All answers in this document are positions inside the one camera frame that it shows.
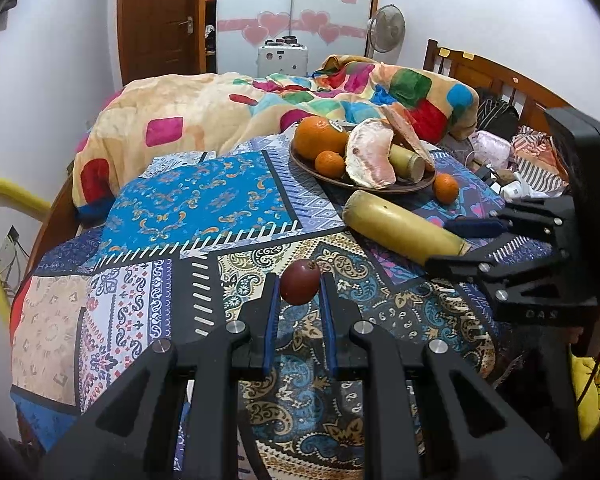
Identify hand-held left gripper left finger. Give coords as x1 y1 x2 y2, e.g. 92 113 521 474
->
40 272 282 480

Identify yellow printed clothing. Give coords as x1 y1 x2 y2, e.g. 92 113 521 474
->
570 352 600 438

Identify large orange with sticker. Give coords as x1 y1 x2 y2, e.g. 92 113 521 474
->
294 116 350 161

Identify striped cloth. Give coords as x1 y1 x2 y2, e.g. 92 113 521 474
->
512 127 571 196

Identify wooden bed headboard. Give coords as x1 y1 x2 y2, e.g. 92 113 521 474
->
424 39 576 133

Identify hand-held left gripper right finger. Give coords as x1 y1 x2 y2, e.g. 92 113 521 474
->
320 272 563 480

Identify yellow chair frame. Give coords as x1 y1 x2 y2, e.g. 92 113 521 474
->
0 177 53 326

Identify white boxy appliance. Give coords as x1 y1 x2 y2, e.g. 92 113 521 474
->
257 36 309 78

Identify wooden bed side rail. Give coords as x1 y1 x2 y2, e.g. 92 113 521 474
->
30 177 83 281

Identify pomelo peel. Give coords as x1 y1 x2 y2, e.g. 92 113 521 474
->
345 119 398 191

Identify colourful patchwork blanket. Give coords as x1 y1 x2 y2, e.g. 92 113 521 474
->
72 55 481 221

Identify clothes on wardrobe shelf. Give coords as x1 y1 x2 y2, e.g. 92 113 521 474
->
205 0 218 56

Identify dark red passion fruit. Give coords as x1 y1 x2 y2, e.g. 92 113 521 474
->
280 259 323 306

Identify brown fruit plate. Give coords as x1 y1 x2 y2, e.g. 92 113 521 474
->
289 132 437 195

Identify brown wooden door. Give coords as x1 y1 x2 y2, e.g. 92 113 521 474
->
117 0 203 86

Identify white power strip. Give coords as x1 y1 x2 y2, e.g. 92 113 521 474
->
480 162 523 200

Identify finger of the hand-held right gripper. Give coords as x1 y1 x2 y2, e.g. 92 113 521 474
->
425 239 574 302
447 197 574 241

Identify pale pink pouch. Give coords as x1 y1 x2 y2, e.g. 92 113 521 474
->
472 130 513 166

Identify small tangerine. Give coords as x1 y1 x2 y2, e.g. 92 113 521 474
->
433 173 461 205
314 150 347 179

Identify standing electric fan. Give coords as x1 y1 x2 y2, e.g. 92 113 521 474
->
366 4 406 61

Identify short yellow sugarcane piece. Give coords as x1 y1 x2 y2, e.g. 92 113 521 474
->
389 144 427 183

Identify long yellow sugarcane piece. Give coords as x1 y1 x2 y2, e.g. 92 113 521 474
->
342 190 473 267

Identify peeled pomelo segment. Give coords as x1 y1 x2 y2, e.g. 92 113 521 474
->
382 106 436 171

